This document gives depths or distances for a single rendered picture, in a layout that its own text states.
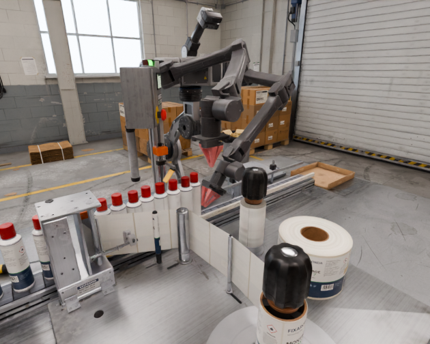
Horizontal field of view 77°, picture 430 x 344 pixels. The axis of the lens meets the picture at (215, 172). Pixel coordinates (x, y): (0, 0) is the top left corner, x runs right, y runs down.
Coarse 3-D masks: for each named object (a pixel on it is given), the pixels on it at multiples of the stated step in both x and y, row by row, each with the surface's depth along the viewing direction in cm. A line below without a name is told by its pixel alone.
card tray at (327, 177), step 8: (304, 168) 178; (312, 168) 184; (320, 168) 184; (328, 168) 181; (336, 168) 176; (320, 176) 170; (328, 176) 170; (336, 176) 170; (344, 176) 170; (352, 176) 167; (320, 184) 158; (328, 184) 150; (336, 184) 156
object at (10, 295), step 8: (296, 176) 158; (280, 184) 146; (296, 184) 147; (272, 192) 137; (232, 200) 129; (216, 208) 121; (216, 216) 115; (120, 256) 90; (40, 272) 83; (40, 280) 80; (8, 288) 77; (32, 288) 77; (40, 288) 77; (8, 296) 74; (16, 296) 74; (24, 296) 75; (0, 304) 72
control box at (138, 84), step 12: (120, 72) 82; (132, 72) 82; (144, 72) 82; (132, 84) 83; (144, 84) 83; (156, 84) 90; (132, 96) 84; (144, 96) 84; (156, 96) 89; (132, 108) 85; (144, 108) 86; (156, 108) 88; (132, 120) 87; (144, 120) 87; (156, 120) 88
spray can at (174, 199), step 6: (174, 180) 99; (174, 186) 98; (168, 192) 99; (174, 192) 99; (168, 198) 100; (174, 198) 99; (180, 198) 102; (168, 204) 101; (174, 204) 100; (180, 204) 102
